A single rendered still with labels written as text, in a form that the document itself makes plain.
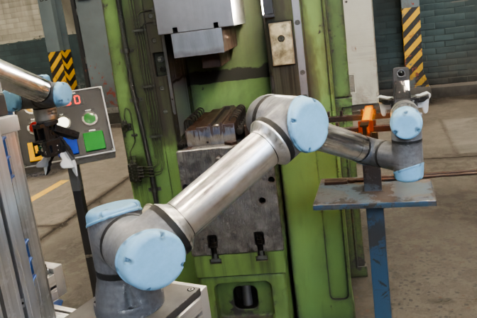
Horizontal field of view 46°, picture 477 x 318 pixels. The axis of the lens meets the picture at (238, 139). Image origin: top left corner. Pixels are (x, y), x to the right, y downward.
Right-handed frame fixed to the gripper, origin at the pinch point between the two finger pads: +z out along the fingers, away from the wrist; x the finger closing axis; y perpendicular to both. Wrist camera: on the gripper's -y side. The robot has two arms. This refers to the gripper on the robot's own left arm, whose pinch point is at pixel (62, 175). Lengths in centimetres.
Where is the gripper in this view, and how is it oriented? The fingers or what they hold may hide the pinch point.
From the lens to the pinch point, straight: 205.0
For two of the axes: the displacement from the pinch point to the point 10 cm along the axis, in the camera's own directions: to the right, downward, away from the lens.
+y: -4.8, 2.4, -8.4
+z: 1.3, 9.7, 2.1
